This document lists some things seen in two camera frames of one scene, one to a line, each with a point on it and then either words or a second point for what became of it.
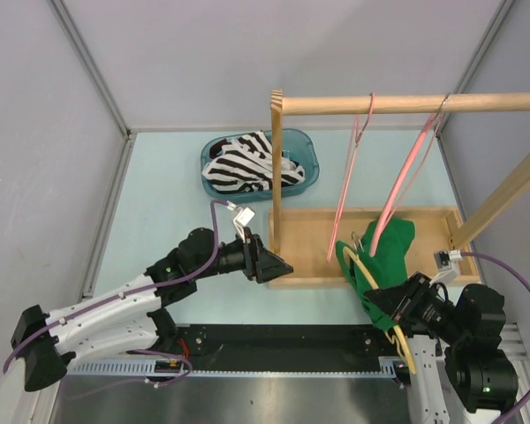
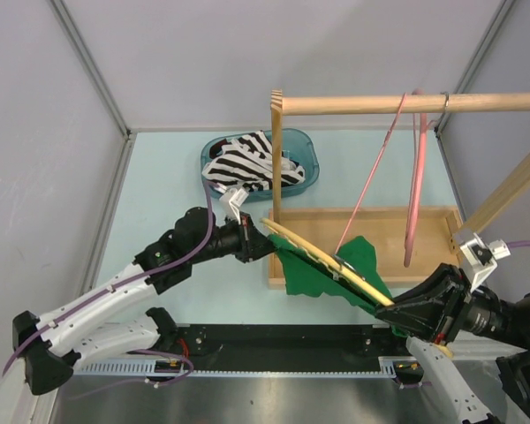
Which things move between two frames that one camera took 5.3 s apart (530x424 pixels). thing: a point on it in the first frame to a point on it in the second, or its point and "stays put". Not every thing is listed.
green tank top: x=388 y=265 to x=358 y=258
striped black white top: x=245 y=163 stays put
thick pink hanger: x=404 y=173 to x=414 y=201
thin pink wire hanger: x=357 y=133 to x=370 y=177
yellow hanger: x=357 y=252 to x=294 y=237
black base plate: x=277 y=347 stays put
